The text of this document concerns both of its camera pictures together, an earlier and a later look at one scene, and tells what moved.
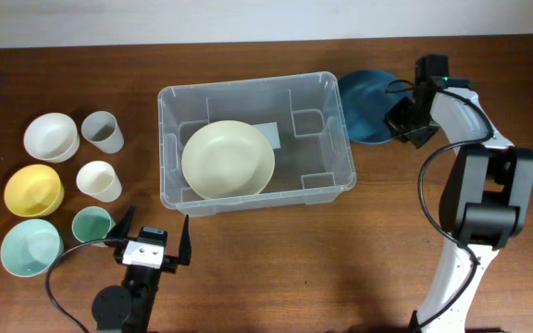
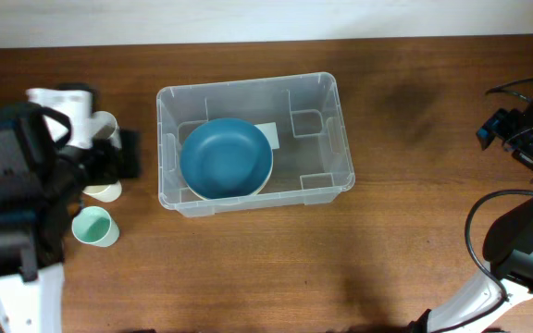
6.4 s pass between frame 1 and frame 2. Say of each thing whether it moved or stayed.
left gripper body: moved
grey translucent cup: stayed
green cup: stayed
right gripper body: moved
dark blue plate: moved
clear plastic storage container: stayed
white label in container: stayed
